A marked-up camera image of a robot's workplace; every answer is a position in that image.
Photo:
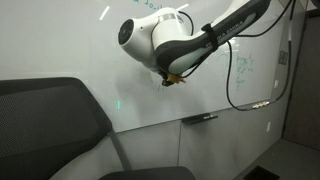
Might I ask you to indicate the dark wooden door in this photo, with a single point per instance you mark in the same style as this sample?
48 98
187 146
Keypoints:
303 114

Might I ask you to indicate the grey wall switch panel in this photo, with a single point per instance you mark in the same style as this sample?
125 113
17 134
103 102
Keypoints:
283 57

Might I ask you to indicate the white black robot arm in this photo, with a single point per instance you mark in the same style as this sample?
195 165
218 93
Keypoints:
162 44

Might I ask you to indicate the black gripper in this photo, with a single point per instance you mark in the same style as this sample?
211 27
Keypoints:
165 81

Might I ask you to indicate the black floor mat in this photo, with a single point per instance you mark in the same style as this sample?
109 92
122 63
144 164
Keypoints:
259 173

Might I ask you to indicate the white wall whiteboard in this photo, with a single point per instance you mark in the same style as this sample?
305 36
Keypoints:
79 38

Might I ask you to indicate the black mesh office chair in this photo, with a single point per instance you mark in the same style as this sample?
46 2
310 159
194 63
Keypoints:
45 123

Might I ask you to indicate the white wall outlet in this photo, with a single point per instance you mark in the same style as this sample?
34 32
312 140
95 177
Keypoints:
268 126

